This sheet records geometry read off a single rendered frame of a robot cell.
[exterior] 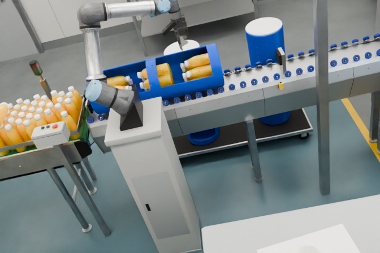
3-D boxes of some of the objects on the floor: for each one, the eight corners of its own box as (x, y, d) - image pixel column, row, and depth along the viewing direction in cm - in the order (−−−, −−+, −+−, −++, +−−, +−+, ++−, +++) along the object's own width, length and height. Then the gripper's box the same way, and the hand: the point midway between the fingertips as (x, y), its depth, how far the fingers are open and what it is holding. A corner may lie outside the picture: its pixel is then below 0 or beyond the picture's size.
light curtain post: (330, 193, 298) (327, -32, 197) (322, 195, 299) (315, -28, 198) (327, 187, 303) (323, -35, 202) (319, 189, 304) (311, -32, 202)
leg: (263, 180, 322) (253, 121, 285) (256, 182, 322) (245, 123, 285) (261, 175, 327) (251, 116, 289) (254, 177, 327) (244, 118, 290)
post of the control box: (109, 235, 313) (56, 142, 253) (104, 236, 313) (51, 143, 254) (110, 231, 316) (57, 138, 257) (105, 232, 316) (52, 139, 257)
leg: (378, 142, 327) (383, 79, 290) (371, 144, 328) (375, 81, 290) (374, 138, 332) (379, 75, 294) (367, 139, 332) (371, 77, 295)
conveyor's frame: (128, 224, 318) (85, 141, 264) (-66, 265, 328) (-144, 193, 274) (129, 179, 356) (93, 99, 302) (-44, 218, 366) (-109, 147, 313)
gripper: (184, 19, 237) (193, 49, 250) (183, 11, 247) (190, 40, 260) (170, 22, 238) (179, 53, 251) (169, 14, 248) (178, 44, 261)
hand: (180, 46), depth 255 cm, fingers open, 5 cm apart
